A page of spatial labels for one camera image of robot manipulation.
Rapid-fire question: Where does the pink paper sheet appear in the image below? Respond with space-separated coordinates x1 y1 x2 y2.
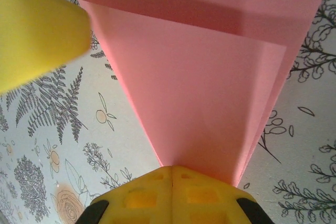
77 0 333 186

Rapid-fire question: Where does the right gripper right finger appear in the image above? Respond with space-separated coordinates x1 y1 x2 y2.
172 165 266 224

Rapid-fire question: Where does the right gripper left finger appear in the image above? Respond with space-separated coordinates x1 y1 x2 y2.
78 165 173 224

